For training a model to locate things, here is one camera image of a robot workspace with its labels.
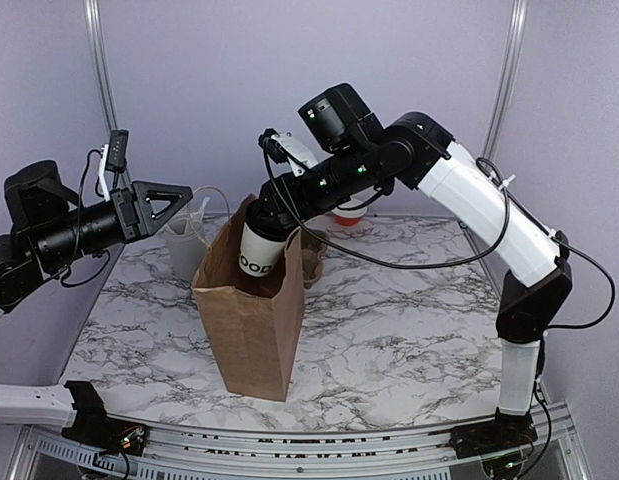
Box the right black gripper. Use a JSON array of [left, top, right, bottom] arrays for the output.
[[251, 142, 379, 230]]

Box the black cup lid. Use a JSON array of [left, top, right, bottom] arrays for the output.
[[245, 202, 290, 242]]

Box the single white paper cup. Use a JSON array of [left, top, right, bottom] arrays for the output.
[[238, 223, 286, 278]]

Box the brown cardboard box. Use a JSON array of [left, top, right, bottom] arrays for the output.
[[192, 194, 305, 402]]

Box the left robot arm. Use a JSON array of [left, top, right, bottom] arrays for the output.
[[0, 160, 193, 316]]

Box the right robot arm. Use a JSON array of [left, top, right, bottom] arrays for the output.
[[238, 83, 572, 448]]

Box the remaining pulp carrier stack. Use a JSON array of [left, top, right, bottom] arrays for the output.
[[301, 230, 328, 289]]

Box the white round object behind box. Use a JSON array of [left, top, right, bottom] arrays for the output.
[[331, 197, 367, 227]]

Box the white plastic utensil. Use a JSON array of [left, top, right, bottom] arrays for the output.
[[189, 196, 210, 226]]

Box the white ribbed utensil container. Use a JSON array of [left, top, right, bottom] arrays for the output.
[[159, 213, 208, 281]]

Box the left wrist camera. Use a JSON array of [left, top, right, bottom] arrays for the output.
[[96, 129, 129, 201]]

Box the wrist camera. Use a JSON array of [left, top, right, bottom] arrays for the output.
[[96, 129, 129, 201], [258, 128, 318, 177]]

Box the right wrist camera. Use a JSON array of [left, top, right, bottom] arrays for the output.
[[258, 128, 318, 177]]

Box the left aluminium frame post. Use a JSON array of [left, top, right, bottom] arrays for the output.
[[83, 0, 118, 130]]

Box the aluminium frame post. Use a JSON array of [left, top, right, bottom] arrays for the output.
[[482, 0, 529, 160], [83, 0, 118, 130]]

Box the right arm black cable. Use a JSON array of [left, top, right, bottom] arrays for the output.
[[261, 144, 616, 331]]

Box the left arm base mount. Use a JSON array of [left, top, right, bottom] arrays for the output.
[[61, 380, 148, 456]]

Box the right aluminium frame post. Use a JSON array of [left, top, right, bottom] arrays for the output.
[[482, 0, 529, 160]]

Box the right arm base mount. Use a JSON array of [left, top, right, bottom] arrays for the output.
[[449, 409, 538, 459]]

